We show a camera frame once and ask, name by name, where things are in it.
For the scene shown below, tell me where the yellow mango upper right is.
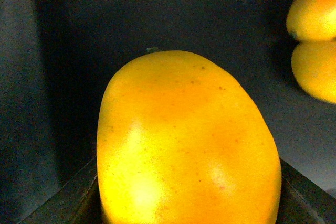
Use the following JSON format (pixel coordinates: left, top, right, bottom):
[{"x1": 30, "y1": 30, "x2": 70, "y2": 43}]
[{"x1": 286, "y1": 0, "x2": 335, "y2": 41}]

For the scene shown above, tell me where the yellow mango lower right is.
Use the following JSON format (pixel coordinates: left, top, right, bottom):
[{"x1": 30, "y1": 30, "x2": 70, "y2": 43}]
[{"x1": 291, "y1": 41, "x2": 335, "y2": 104}]

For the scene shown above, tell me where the large yellow mango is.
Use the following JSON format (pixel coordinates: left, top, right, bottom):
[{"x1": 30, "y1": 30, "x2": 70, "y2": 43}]
[{"x1": 97, "y1": 51, "x2": 281, "y2": 223}]

